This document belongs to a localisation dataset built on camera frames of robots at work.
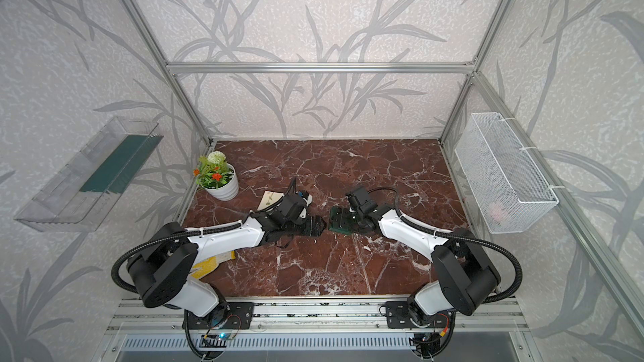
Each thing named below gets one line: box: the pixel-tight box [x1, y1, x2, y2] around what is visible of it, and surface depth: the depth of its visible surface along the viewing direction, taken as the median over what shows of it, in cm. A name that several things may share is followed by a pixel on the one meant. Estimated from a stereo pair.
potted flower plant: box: [192, 150, 239, 202], surface depth 93 cm
